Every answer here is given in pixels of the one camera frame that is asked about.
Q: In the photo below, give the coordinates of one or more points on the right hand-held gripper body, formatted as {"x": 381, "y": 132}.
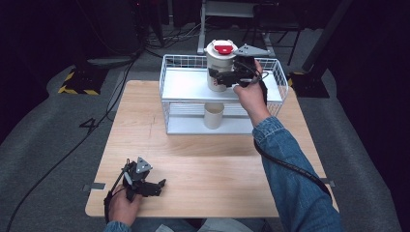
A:
{"x": 246, "y": 66}

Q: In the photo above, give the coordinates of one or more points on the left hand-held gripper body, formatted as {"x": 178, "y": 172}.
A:
{"x": 137, "y": 177}

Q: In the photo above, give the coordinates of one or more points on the white cup with red lid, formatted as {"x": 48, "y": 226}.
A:
{"x": 219, "y": 58}

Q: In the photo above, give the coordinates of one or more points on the white paper cup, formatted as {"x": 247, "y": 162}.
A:
{"x": 213, "y": 116}

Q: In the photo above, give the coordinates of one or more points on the person's right hand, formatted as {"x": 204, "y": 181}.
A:
{"x": 253, "y": 96}

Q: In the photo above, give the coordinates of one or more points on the person's left hand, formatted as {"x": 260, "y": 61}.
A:
{"x": 122, "y": 208}

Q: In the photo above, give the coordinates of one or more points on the grey tape strip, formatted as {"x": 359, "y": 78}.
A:
{"x": 330, "y": 182}
{"x": 95, "y": 186}

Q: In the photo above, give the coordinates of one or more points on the black chair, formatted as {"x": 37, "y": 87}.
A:
{"x": 274, "y": 19}

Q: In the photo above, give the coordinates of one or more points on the person's legs in jeans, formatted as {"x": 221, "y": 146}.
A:
{"x": 206, "y": 225}

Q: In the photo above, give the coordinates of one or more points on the dark slanted stand pole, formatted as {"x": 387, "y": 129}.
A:
{"x": 325, "y": 35}

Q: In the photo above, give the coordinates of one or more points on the white desk frame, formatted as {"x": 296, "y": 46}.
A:
{"x": 202, "y": 29}

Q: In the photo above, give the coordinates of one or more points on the yellow black striped base plate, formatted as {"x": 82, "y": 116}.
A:
{"x": 82, "y": 82}
{"x": 309, "y": 85}

